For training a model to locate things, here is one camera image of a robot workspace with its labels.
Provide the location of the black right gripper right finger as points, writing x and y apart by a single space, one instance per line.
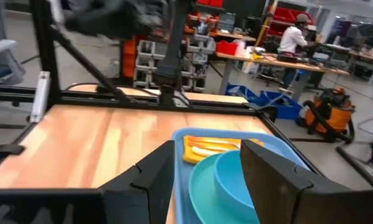
298 202

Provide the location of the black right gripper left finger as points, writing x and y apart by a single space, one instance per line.
127 205

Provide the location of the blue plastic bowl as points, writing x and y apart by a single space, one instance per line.
230 180

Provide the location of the green plastic plate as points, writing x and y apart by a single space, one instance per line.
202 193

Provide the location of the yellow cloth napkin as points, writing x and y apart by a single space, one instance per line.
189 157

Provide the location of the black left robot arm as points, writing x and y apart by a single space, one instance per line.
171 46

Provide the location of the light blue plastic tray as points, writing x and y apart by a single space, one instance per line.
180 186

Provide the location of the black vacuum wand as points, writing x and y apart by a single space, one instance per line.
357 168

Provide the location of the orange and black shop vacuum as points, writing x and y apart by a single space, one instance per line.
329 115

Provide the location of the blue plastic bin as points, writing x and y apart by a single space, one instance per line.
241 91
283 105

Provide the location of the silver aluminium bar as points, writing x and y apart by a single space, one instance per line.
38 99

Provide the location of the wooden workbench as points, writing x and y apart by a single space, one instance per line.
283 63

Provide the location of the orange storage drawers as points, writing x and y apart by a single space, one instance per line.
129 59

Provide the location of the cluttered workbench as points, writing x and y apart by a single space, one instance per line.
360 56

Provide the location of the person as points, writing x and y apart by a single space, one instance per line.
292 39

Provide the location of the red plastic bin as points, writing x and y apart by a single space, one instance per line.
226 48

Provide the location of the grey storage drawers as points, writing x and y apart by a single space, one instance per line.
199 49

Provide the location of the red shelf bins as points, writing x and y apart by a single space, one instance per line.
286 15

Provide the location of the grey office chair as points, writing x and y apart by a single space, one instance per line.
3 62

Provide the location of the black frame clamp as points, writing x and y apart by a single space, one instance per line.
4 151

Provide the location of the black aluminium table frame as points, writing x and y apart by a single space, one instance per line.
43 46

